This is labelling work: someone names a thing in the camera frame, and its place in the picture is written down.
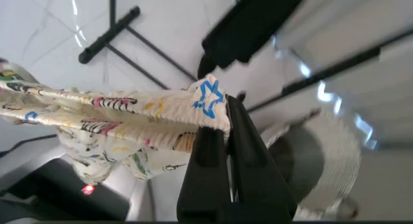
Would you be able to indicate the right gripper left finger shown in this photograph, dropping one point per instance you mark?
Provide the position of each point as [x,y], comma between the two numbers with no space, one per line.
[203,185]

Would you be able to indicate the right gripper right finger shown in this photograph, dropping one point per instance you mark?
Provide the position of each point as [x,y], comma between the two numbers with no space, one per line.
[258,185]

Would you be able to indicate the cream printed garment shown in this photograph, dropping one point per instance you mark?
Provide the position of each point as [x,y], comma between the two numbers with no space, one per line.
[129,120]

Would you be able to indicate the black garment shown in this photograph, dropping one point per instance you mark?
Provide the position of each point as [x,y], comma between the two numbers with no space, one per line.
[251,27]

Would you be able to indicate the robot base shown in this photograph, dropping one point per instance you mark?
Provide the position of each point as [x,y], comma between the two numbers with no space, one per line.
[48,191]

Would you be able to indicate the white laundry basket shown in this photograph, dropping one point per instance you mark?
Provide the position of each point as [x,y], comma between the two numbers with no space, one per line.
[338,159]

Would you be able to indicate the black clothes rack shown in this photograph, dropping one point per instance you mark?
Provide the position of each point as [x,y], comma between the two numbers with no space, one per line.
[106,36]

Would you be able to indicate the white curtain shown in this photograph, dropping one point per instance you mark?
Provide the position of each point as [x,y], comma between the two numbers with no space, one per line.
[355,17]

